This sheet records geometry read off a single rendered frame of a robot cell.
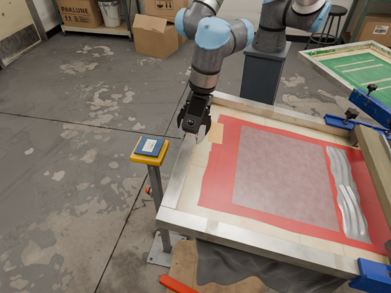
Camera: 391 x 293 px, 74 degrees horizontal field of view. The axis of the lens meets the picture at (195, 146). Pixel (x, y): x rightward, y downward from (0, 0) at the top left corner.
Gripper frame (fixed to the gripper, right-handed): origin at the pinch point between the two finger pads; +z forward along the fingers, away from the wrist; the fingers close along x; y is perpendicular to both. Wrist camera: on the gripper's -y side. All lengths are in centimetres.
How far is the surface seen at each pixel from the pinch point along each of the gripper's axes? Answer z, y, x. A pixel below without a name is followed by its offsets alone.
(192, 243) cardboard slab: 112, 19, -14
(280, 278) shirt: 32, -21, -41
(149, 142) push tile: 20.7, 14.0, 17.6
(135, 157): 23.1, 6.0, 20.5
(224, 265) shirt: 34.2, -21.0, -22.2
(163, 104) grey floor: 124, 172, 53
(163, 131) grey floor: 122, 128, 39
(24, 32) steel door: 140, 273, 297
